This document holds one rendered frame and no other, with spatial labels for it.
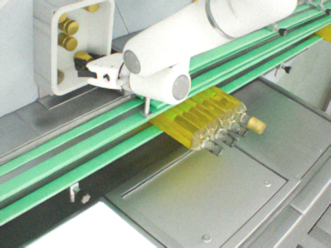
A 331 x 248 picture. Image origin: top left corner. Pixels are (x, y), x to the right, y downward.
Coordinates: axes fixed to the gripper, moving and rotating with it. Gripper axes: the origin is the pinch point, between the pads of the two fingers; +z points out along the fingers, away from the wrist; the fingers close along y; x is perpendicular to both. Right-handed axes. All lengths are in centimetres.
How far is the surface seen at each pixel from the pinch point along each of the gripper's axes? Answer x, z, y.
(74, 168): -23.1, -2.7, -10.0
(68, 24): 10.1, 0.6, -3.8
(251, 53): -12, -7, 61
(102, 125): -15.4, -3.4, -0.3
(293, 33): -11, -7, 95
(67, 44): 5.4, 1.6, -4.1
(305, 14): -4, -9, 102
